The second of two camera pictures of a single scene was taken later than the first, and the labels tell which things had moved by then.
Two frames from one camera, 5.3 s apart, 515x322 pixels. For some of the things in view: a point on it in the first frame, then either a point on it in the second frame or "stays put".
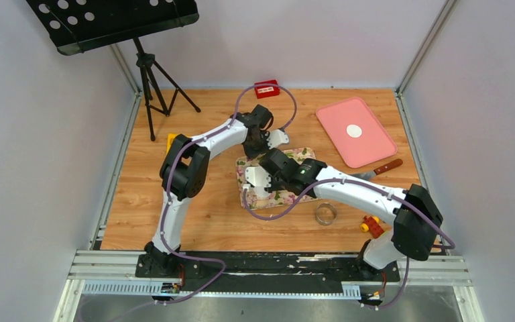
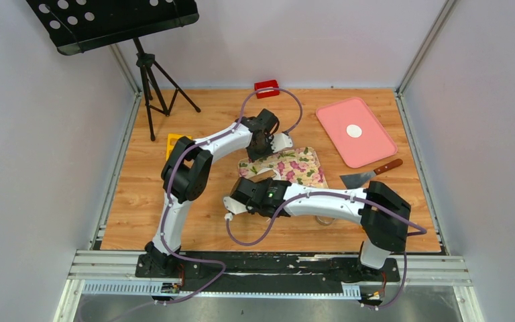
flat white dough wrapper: x=353 y=131 stays put
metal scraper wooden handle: x=372 y=174 stays put
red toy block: x=266 y=91 stays put
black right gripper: x=274 y=187 → x=266 y=184
